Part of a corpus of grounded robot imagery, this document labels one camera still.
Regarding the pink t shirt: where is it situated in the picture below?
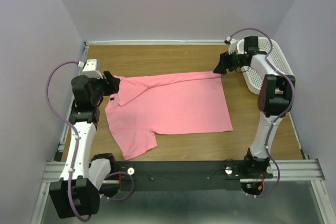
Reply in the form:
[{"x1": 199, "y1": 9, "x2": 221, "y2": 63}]
[{"x1": 105, "y1": 71, "x2": 233, "y2": 161}]

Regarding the white perforated plastic basket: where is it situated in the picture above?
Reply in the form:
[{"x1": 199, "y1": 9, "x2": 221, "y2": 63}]
[{"x1": 241, "y1": 37, "x2": 293, "y2": 94}]

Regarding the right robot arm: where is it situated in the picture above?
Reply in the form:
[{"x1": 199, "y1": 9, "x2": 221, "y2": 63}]
[{"x1": 213, "y1": 36, "x2": 296, "y2": 174}]

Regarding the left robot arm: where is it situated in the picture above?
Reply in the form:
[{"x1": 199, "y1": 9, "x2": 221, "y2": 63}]
[{"x1": 49, "y1": 71, "x2": 120, "y2": 222}]

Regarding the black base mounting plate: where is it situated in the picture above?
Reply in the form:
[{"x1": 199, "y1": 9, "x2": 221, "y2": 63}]
[{"x1": 107, "y1": 159, "x2": 273, "y2": 191}]

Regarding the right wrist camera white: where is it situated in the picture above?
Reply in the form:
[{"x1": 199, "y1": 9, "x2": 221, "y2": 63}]
[{"x1": 224, "y1": 36, "x2": 238, "y2": 55}]

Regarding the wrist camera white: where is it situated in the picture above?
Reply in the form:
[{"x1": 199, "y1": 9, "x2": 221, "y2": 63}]
[
  {"x1": 224, "y1": 36, "x2": 238, "y2": 55},
  {"x1": 77, "y1": 59, "x2": 103, "y2": 79}
]

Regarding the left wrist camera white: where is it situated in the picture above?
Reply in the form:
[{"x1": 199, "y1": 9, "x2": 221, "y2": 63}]
[{"x1": 77, "y1": 59, "x2": 103, "y2": 79}]

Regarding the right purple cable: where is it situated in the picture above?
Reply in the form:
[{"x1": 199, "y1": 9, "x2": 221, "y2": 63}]
[{"x1": 227, "y1": 28, "x2": 296, "y2": 162}]

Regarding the aluminium frame rail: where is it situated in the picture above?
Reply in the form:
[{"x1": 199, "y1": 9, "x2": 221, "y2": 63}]
[{"x1": 30, "y1": 41, "x2": 328, "y2": 224}]

